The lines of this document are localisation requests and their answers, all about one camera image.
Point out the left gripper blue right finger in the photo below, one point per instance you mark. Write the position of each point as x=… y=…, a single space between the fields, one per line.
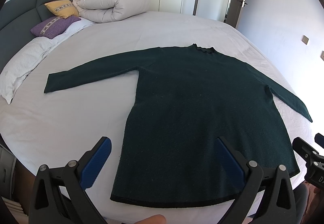
x=227 y=160

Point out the white bed with sheet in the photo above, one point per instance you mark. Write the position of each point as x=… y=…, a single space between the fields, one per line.
x=54 y=128

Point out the rolled beige duvet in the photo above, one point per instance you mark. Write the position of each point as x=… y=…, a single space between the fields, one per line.
x=106 y=11

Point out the dark green knit sweater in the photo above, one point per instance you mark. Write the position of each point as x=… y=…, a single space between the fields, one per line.
x=187 y=97

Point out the person's left hand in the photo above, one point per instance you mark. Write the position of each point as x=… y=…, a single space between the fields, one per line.
x=156 y=219

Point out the yellow patterned cushion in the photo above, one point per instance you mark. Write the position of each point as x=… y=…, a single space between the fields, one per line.
x=62 y=8

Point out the purple patterned cushion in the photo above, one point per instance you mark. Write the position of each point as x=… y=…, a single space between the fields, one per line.
x=53 y=26

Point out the wall light switch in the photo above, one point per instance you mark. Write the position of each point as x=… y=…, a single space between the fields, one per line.
x=305 y=39

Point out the dark grey upholstered headboard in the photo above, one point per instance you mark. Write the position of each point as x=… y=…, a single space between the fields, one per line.
x=18 y=17

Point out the beige wall socket plate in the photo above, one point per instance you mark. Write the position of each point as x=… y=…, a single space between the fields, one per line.
x=322 y=55

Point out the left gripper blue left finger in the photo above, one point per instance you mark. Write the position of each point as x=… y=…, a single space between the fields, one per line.
x=91 y=163

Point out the white pillow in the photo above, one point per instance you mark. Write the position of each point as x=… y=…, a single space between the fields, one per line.
x=30 y=56

